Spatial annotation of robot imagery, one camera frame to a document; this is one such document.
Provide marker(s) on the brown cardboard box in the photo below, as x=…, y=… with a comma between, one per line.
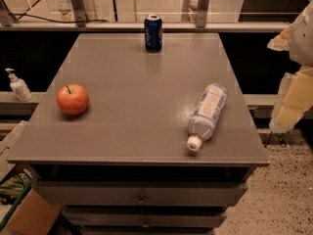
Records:
x=33, y=216

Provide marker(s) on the grey drawer cabinet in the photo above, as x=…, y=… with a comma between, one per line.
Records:
x=132, y=140

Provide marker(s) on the red apple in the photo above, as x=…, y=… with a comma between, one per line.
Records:
x=73, y=99

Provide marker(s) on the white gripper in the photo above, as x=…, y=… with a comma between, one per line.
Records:
x=302, y=39

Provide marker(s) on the upper drawer knob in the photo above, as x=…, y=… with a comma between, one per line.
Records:
x=141, y=201

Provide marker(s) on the blue pepsi can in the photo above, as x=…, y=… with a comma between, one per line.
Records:
x=153, y=33

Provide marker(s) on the drawer knob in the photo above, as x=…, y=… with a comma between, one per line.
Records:
x=141, y=201
x=146, y=225

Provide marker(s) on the lower drawer knob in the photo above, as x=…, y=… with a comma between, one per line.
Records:
x=146, y=225

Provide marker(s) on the clear plastic bottle blue label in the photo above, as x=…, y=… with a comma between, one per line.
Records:
x=203, y=121

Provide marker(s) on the white pump dispenser bottle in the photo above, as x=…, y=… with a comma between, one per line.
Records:
x=18, y=86

